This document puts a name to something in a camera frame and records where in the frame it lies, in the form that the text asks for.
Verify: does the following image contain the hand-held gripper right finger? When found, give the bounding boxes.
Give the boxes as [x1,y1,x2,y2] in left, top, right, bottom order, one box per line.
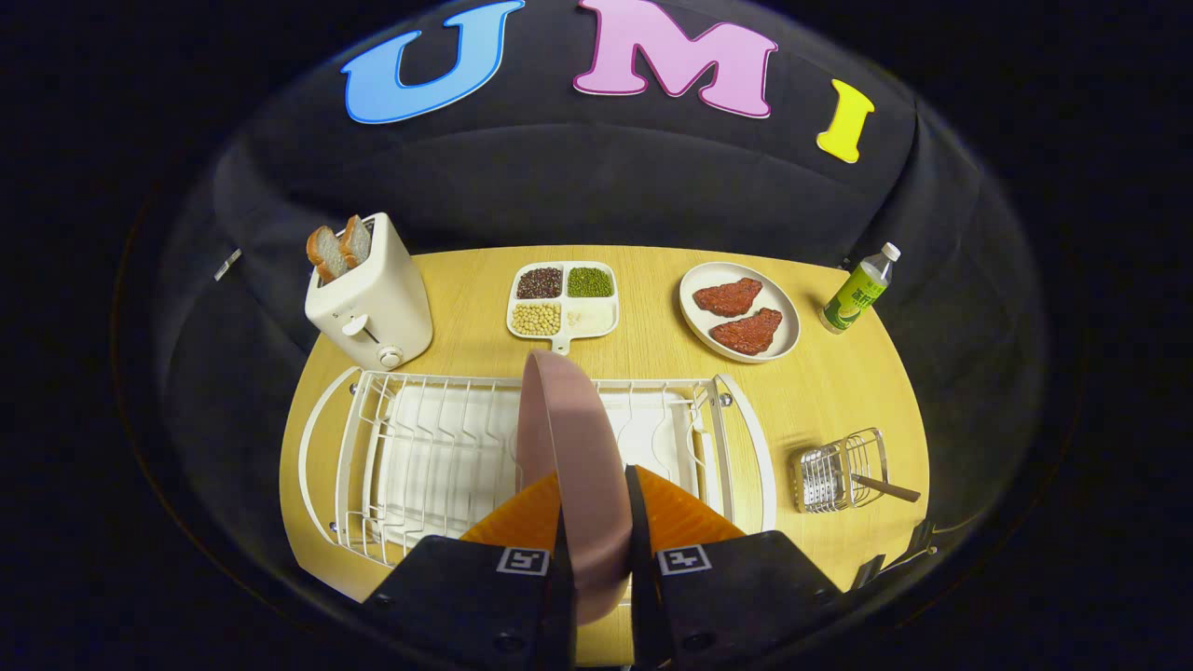
[623,464,847,671]

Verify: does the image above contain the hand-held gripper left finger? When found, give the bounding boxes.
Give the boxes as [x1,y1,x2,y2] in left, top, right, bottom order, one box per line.
[362,469,577,671]

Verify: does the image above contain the pink plate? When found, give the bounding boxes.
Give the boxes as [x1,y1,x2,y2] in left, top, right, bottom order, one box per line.
[515,349,635,625]

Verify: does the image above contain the white wire dish rack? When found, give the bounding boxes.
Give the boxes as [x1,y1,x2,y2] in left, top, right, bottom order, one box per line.
[298,365,777,569]

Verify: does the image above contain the metal wire basket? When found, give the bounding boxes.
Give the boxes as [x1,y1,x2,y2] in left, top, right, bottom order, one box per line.
[790,427,891,515]

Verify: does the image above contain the brown-handled metal spoon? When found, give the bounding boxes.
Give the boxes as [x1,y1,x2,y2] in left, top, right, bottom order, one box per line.
[850,472,923,504]

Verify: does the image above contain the white plate with meat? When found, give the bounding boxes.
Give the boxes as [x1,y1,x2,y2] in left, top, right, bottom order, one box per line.
[679,262,802,363]

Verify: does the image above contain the white drip tray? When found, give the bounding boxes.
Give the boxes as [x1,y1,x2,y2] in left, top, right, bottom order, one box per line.
[377,384,714,546]

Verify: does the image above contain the white divided bean tray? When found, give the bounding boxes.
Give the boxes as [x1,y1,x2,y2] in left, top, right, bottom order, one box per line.
[506,261,620,356]

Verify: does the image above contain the red meat piece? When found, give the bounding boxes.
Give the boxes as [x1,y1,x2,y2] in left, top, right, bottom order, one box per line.
[710,308,784,355]
[692,278,763,318]

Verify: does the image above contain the white toaster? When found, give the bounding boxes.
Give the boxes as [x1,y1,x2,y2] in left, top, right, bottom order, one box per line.
[305,212,434,372]

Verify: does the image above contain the green label drink bottle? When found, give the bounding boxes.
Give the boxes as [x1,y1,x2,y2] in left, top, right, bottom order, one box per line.
[818,242,902,335]

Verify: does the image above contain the toasted bread slice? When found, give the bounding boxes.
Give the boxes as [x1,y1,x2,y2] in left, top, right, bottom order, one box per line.
[306,225,348,283]
[337,214,372,269]

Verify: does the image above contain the black backdrop cloth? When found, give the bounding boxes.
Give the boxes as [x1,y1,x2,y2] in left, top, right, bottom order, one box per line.
[158,0,1035,560]

